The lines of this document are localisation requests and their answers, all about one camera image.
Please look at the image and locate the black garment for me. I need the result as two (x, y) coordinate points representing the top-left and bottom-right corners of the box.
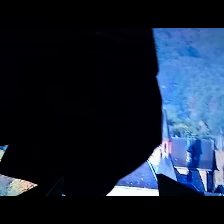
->
(0, 27), (164, 197)

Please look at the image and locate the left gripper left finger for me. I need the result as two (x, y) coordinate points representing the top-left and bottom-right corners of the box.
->
(20, 175), (66, 197)

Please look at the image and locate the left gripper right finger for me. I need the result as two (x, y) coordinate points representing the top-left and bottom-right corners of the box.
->
(156, 173), (205, 197)

